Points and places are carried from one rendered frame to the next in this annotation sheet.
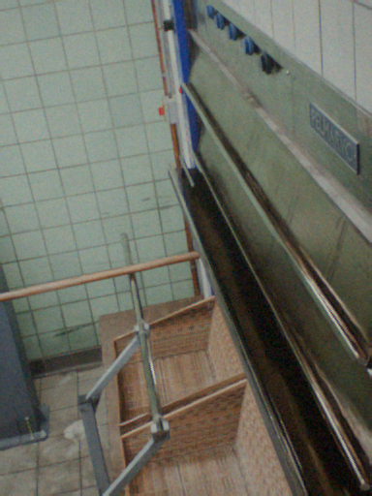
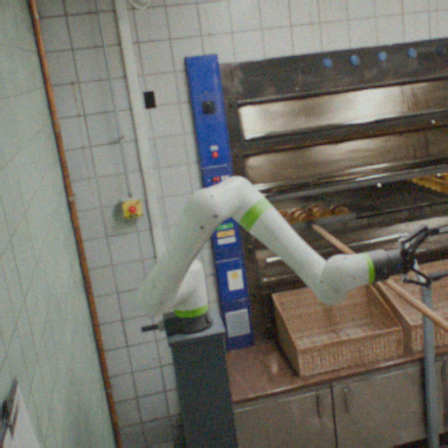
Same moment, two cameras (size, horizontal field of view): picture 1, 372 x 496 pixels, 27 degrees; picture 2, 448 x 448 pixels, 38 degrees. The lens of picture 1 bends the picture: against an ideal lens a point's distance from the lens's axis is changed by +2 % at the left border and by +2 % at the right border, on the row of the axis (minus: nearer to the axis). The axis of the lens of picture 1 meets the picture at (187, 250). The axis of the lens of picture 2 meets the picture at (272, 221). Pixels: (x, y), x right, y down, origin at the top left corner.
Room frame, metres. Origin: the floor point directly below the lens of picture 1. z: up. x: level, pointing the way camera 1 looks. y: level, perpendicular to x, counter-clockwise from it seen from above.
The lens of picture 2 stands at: (3.09, 3.16, 2.15)
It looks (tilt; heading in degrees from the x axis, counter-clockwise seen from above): 15 degrees down; 262
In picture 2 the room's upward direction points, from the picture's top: 7 degrees counter-clockwise
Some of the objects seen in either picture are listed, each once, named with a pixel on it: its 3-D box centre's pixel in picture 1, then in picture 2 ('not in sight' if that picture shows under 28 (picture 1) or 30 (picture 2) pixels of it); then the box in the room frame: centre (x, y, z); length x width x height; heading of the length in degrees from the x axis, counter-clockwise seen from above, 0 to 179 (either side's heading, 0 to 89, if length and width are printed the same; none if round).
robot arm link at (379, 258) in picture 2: not in sight; (376, 265); (2.56, 1.41, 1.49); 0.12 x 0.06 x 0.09; 96
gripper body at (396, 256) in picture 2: not in sight; (400, 261); (2.48, 1.41, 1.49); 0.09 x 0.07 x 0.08; 6
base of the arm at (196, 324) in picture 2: not in sight; (177, 321); (3.18, 0.96, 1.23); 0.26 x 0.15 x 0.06; 4
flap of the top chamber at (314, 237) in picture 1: (249, 137); (400, 100); (1.86, -0.20, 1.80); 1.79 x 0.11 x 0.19; 5
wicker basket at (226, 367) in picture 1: (175, 369); (335, 323); (2.41, 0.11, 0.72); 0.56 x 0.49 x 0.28; 4
